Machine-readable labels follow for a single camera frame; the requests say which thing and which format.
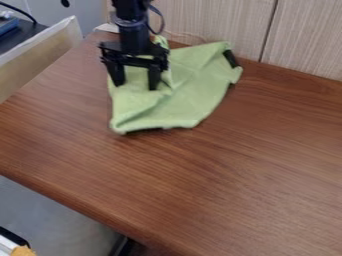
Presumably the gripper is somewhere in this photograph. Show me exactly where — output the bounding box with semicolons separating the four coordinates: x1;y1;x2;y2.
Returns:
97;22;171;91

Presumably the green cloth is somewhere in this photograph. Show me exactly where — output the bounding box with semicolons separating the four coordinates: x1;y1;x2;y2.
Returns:
106;35;245;136

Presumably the cardboard box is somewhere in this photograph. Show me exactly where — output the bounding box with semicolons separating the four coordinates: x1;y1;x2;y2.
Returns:
0;15;85;104

